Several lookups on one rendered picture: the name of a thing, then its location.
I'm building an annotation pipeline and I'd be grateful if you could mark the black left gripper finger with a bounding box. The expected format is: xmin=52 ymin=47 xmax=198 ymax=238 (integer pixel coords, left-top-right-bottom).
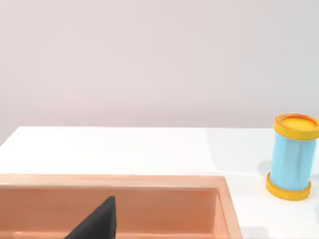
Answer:
xmin=63 ymin=196 xmax=118 ymax=239

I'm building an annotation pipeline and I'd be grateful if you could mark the shallow salmon-coloured box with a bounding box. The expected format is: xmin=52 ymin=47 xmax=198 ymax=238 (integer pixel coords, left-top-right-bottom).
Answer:
xmin=0 ymin=173 xmax=243 ymax=239

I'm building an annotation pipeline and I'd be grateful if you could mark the light blue and yellow can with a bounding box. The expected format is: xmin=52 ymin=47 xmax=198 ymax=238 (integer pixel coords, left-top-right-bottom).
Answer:
xmin=265 ymin=113 xmax=319 ymax=201

